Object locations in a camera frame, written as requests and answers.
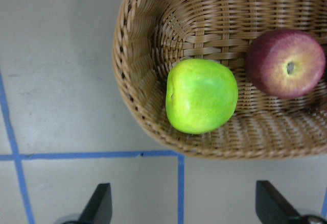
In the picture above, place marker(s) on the woven wicker basket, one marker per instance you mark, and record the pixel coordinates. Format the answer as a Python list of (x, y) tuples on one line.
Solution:
[(152, 35)]

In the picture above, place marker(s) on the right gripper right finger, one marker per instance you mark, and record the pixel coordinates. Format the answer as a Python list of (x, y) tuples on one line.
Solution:
[(271, 207)]

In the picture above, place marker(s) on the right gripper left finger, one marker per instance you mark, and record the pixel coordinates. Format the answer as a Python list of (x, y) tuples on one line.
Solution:
[(99, 207)]

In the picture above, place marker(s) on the dark red apple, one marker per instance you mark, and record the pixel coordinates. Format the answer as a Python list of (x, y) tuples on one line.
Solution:
[(285, 63)]

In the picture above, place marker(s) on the green apple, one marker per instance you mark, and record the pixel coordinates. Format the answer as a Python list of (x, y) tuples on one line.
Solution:
[(201, 96)]

